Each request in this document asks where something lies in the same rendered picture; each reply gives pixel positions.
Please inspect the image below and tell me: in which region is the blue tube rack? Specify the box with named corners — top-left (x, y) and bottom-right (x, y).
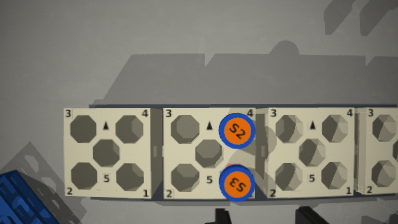
top-left (0, 170), bottom-right (60, 224)

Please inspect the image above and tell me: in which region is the cream bucket adapter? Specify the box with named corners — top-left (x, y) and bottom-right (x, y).
top-left (255, 108), bottom-right (355, 198)
top-left (64, 108), bottom-right (163, 198)
top-left (162, 108), bottom-right (256, 199)
top-left (354, 108), bottom-right (398, 195)

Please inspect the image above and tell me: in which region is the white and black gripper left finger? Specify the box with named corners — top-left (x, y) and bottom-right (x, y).
top-left (215, 208), bottom-right (232, 224)

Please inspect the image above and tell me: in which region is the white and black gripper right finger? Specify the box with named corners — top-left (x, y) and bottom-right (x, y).
top-left (295, 206), bottom-right (329, 224)

